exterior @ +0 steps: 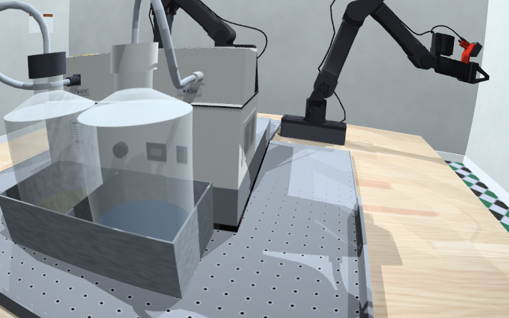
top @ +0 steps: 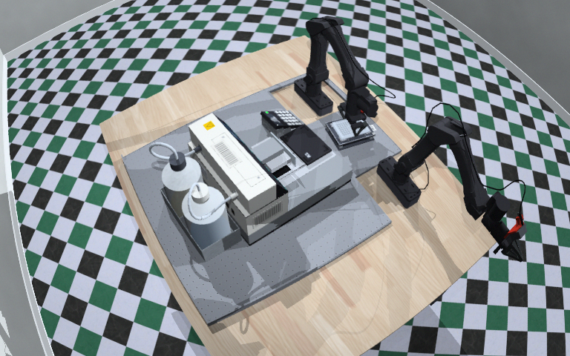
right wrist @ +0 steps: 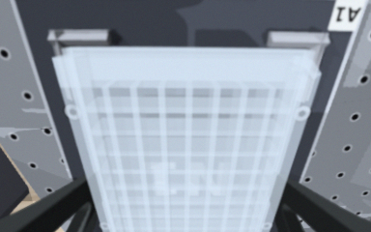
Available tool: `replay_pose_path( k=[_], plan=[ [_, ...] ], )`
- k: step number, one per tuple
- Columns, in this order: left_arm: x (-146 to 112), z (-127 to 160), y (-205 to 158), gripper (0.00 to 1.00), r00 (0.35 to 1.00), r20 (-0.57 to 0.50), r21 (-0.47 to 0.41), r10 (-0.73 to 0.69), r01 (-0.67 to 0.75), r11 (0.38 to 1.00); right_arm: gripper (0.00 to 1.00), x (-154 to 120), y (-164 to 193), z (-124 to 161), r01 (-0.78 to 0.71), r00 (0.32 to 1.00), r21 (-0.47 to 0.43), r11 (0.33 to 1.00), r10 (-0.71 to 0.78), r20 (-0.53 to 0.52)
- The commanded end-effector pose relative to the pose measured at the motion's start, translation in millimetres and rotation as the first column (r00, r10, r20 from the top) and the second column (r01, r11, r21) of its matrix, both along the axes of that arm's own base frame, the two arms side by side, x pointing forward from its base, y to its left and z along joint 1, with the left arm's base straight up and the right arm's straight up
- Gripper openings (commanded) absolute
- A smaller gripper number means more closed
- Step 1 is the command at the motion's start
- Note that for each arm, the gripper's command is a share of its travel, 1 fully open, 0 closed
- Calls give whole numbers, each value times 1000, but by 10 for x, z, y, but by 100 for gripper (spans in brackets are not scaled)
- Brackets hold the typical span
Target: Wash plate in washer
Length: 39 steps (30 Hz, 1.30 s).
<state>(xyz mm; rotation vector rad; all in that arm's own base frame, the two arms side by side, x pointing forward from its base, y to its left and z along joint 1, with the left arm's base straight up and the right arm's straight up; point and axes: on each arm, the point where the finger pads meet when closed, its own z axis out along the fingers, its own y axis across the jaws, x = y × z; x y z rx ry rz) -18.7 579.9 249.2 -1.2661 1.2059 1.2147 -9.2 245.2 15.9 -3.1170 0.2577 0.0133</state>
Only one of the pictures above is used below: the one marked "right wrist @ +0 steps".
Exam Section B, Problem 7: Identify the dark grey rectangular frame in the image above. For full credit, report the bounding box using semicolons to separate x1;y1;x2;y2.
11;0;368;183

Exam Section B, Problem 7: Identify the white multi-well plate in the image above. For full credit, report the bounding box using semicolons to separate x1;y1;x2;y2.
52;46;321;232

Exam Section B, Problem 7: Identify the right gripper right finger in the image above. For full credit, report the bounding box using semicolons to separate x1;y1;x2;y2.
274;177;371;232

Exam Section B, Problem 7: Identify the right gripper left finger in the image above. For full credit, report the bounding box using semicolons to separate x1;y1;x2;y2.
0;174;98;232

